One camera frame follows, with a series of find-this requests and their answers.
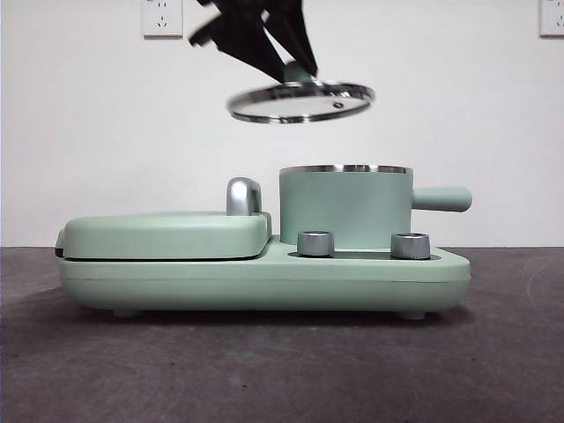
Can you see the glass pot lid green knob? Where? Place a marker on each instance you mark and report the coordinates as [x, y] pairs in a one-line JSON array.
[[282, 103]]

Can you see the silver control knob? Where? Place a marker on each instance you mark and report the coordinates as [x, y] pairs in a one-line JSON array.
[[316, 243], [410, 246]]

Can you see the mint green breakfast machine base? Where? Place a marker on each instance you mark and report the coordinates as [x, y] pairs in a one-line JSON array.
[[264, 282]]

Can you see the mint green griddle lid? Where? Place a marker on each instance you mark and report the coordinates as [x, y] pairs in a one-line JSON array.
[[167, 235]]

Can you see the white wall socket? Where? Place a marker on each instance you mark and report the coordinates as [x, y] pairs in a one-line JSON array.
[[162, 20], [553, 20]]

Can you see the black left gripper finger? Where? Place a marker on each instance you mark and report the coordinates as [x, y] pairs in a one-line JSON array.
[[255, 46], [295, 31]]

